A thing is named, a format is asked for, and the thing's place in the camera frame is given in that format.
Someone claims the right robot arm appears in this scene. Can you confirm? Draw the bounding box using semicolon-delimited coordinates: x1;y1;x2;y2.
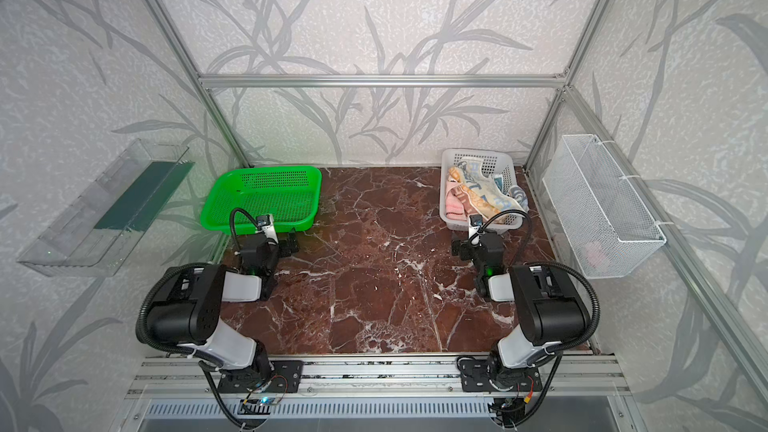
451;233;601;381

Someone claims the green plastic basket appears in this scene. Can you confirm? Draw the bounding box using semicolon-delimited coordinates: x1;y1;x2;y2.
200;166;322;234

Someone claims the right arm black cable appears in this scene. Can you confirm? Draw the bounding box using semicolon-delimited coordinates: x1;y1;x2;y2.
479;209;601;355

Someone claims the pink towel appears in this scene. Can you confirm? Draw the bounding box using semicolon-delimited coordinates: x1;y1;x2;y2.
444;181;476;222

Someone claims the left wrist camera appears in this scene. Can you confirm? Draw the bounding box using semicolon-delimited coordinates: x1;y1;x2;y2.
255;214;278;243

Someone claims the white wire mesh basket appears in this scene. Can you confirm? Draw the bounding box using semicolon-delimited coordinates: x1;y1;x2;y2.
543;134;666;279

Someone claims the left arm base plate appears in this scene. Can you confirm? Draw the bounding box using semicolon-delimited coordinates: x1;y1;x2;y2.
217;360;304;394

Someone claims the white plastic basket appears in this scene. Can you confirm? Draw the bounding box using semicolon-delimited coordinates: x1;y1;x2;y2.
439;149;529;231

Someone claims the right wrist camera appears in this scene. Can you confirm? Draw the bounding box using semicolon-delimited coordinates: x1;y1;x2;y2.
468;214;484;235

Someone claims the cream lettered towel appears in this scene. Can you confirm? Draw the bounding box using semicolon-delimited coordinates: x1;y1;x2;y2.
448;157;529;219

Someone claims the pink object in wire basket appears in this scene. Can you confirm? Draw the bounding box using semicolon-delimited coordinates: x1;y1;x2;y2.
584;242;610;269

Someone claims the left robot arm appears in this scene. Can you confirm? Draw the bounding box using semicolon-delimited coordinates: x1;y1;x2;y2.
135;231;299;381

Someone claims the aluminium cage frame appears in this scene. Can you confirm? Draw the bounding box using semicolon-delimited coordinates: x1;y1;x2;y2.
141;0;767;401

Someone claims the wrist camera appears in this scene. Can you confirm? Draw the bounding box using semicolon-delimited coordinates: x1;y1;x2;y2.
255;214;278;243
468;214;484;235

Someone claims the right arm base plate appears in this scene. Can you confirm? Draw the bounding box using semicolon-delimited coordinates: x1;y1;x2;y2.
456;355;543;394

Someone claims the clear acrylic wall shelf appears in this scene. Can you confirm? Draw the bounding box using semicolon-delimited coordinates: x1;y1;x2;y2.
17;139;194;278

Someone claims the aluminium front rail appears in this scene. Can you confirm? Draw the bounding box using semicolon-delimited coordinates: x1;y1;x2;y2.
126;353;631;399

